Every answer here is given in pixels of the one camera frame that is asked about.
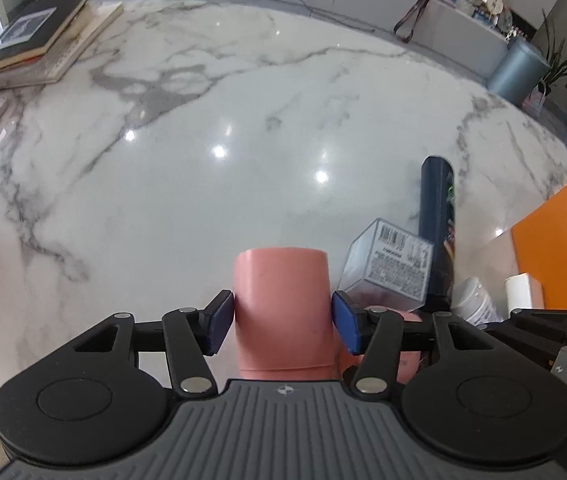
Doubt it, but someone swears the clear plastic box with label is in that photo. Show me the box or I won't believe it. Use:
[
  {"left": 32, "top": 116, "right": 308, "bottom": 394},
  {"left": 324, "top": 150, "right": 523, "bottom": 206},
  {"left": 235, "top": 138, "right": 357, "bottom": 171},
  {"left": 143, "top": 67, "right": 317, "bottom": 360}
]
[{"left": 337, "top": 218, "right": 433, "bottom": 312}]

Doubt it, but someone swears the dark blue spray can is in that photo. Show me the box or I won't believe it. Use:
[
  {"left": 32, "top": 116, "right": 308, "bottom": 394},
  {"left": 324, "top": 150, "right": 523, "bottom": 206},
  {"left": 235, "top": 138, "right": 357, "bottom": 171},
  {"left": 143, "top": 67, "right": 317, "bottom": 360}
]
[{"left": 418, "top": 156, "right": 456, "bottom": 313}]

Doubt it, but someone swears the grey metal trash bin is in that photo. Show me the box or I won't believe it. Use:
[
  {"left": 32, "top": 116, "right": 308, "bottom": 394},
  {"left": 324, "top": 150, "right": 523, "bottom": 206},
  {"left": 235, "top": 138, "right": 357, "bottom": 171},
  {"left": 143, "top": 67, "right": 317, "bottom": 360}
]
[{"left": 486, "top": 37, "right": 550, "bottom": 106}]

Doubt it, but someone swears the potted green plant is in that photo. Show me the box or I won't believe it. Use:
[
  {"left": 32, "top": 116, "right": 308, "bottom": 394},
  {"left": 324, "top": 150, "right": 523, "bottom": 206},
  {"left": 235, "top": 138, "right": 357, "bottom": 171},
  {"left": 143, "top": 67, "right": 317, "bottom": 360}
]
[{"left": 533, "top": 10, "right": 567, "bottom": 98}]

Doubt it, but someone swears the beige book under black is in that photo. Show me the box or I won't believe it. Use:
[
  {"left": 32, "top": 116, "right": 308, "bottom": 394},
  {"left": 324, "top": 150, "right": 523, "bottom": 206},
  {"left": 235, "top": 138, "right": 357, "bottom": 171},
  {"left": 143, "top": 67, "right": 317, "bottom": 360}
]
[{"left": 0, "top": 2, "right": 124, "bottom": 90}]

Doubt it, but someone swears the black hardcover book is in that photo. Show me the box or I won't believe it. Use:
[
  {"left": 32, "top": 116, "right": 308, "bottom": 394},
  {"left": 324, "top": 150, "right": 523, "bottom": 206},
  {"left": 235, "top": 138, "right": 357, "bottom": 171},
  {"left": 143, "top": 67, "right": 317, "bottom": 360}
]
[{"left": 0, "top": 0, "right": 88, "bottom": 70}]

